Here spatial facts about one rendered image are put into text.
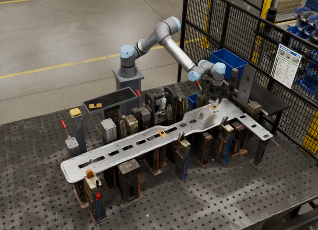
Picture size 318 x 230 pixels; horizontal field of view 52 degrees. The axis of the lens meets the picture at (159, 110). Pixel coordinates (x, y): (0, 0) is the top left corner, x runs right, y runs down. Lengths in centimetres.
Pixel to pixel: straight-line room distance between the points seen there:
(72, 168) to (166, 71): 294
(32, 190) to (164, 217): 93
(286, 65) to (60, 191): 187
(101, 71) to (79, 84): 43
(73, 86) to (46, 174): 220
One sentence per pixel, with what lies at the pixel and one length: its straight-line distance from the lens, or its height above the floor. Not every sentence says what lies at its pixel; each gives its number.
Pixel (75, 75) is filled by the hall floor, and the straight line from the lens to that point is 476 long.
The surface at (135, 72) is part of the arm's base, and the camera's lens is 268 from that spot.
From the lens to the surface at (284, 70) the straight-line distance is 266.
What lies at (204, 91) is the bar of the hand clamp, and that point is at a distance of 253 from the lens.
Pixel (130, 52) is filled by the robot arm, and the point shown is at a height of 132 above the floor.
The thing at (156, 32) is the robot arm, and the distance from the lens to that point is 227.
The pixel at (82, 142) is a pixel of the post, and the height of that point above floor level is 89.
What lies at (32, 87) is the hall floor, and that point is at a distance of 466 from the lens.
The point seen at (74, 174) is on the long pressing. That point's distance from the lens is 208.
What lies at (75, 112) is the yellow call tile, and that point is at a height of 116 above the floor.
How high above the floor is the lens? 257
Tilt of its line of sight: 40 degrees down
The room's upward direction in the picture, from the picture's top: 2 degrees clockwise
